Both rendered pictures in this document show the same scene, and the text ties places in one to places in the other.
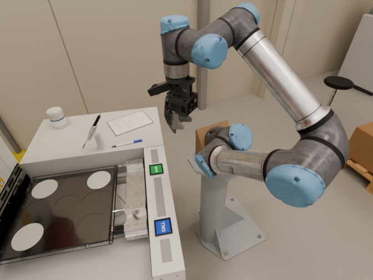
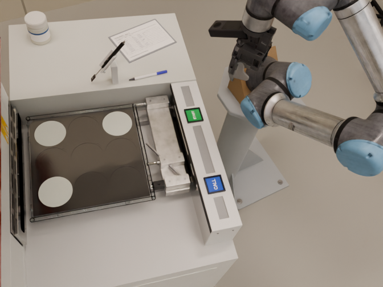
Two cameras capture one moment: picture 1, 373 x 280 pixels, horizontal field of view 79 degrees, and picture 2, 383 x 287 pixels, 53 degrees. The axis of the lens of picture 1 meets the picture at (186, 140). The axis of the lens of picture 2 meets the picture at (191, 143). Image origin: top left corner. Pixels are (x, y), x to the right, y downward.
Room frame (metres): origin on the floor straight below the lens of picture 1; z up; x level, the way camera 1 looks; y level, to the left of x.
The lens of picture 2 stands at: (-0.09, 0.31, 2.00)
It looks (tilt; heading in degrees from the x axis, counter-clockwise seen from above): 58 degrees down; 345
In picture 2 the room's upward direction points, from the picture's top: 13 degrees clockwise
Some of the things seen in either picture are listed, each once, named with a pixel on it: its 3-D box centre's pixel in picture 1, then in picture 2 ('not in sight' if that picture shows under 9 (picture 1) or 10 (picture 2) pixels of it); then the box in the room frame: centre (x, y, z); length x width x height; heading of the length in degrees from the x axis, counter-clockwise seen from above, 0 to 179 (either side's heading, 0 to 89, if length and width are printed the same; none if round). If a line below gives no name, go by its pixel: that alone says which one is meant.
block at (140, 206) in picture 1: (135, 207); (171, 160); (0.51, 0.20, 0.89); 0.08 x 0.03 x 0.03; 100
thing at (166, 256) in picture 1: (161, 205); (200, 158); (0.52, 0.11, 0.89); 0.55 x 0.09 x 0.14; 10
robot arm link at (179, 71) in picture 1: (177, 68); (259, 16); (0.64, 0.02, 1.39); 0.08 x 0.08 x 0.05
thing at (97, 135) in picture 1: (94, 136); (109, 68); (0.78, 0.41, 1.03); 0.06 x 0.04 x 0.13; 100
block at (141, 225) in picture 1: (135, 226); (176, 181); (0.43, 0.19, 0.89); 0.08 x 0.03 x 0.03; 100
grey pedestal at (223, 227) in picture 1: (226, 195); (251, 135); (0.91, -0.26, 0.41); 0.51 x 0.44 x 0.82; 114
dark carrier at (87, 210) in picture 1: (66, 206); (87, 156); (0.52, 0.47, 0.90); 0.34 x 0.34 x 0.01; 10
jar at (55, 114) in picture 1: (57, 118); (38, 28); (0.98, 0.66, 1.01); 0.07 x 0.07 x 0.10
